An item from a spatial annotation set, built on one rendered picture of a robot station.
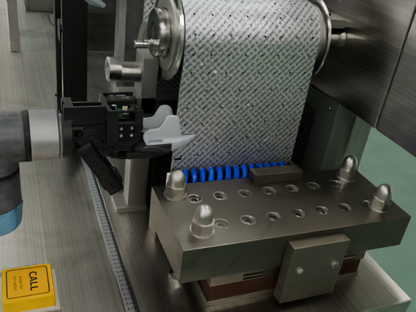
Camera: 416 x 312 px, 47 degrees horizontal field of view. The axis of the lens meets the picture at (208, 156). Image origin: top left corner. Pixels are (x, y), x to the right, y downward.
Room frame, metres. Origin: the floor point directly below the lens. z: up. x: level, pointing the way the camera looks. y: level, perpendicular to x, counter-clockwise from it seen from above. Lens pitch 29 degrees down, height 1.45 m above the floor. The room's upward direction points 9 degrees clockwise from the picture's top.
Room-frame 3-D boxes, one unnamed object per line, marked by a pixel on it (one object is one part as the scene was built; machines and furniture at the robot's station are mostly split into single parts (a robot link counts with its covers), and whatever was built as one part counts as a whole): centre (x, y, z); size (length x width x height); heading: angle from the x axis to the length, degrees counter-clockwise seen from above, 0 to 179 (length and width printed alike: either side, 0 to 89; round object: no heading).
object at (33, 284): (0.51, 0.23, 0.91); 0.07 x 0.07 x 0.02; 25
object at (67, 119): (0.65, 0.17, 1.12); 0.12 x 0.08 x 0.09; 115
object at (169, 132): (0.68, 0.06, 1.12); 0.09 x 0.03 x 0.06; 114
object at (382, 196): (0.68, -0.30, 1.05); 0.04 x 0.04 x 0.04
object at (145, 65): (0.76, 0.14, 1.05); 0.06 x 0.05 x 0.31; 115
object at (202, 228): (0.55, -0.01, 1.05); 0.04 x 0.04 x 0.04
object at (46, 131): (0.61, 0.24, 1.11); 0.08 x 0.05 x 0.08; 25
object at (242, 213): (0.66, -0.13, 1.00); 0.40 x 0.16 x 0.06; 115
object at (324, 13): (0.86, -0.14, 1.25); 0.15 x 0.01 x 0.15; 25
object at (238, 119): (0.75, -0.05, 1.11); 0.23 x 0.01 x 0.18; 115
